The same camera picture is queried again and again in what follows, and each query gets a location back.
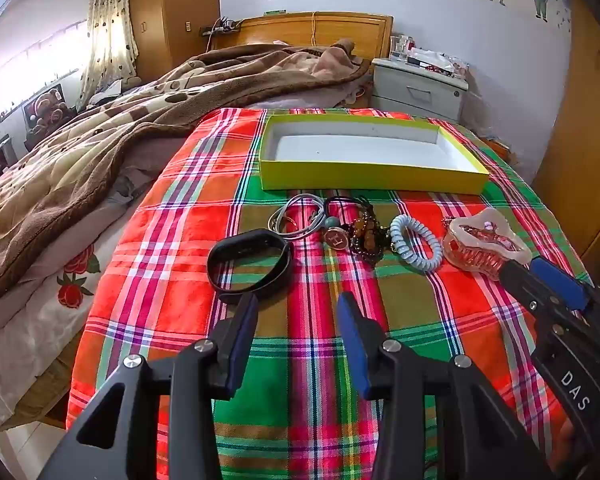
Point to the red green plaid cloth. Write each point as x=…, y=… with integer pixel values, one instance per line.
x=180, y=240

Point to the yellow-green cardboard box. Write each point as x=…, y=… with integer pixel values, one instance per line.
x=360, y=175

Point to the power strip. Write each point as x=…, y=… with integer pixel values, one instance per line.
x=222, y=25

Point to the wooden wardrobe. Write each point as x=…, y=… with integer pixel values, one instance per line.
x=180, y=10

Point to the grey nightstand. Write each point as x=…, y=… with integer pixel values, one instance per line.
x=420, y=92

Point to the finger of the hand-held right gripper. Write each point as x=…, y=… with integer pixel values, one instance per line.
x=560, y=285
x=535, y=295

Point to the clutter of small nightstand things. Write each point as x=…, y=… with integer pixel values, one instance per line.
x=437, y=62

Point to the pearly pink hair claw clip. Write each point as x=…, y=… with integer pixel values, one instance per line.
x=480, y=250

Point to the brown teddy bear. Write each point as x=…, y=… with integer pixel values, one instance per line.
x=47, y=107

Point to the black wristband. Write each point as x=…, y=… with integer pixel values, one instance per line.
x=275, y=247

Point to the wooden door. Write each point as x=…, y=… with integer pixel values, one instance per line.
x=580, y=135

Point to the wooden headboard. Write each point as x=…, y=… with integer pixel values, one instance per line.
x=290, y=30

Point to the orange box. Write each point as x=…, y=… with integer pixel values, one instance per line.
x=497, y=147

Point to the floral bed sheet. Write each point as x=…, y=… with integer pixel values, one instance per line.
x=40, y=300

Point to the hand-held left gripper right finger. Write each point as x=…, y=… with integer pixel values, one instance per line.
x=352, y=330

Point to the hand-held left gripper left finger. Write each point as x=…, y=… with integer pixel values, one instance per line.
x=245, y=330

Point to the window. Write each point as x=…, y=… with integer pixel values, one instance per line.
x=35, y=70

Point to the brown patterned blanket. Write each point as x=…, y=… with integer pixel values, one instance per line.
x=105, y=150

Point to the spotted curtain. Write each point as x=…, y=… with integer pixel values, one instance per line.
x=107, y=35

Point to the clear glass container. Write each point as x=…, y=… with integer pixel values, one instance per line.
x=401, y=47

